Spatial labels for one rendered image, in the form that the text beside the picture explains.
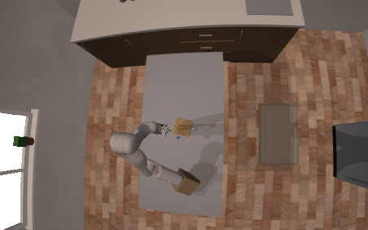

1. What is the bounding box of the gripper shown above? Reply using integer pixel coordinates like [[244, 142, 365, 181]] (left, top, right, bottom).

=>
[[156, 123, 169, 137]]

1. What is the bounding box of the tan square mat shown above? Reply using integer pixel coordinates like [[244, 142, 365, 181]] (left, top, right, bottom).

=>
[[173, 117, 193, 137]]

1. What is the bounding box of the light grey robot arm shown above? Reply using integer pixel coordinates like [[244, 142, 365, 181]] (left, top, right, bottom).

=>
[[110, 122, 182, 186]]

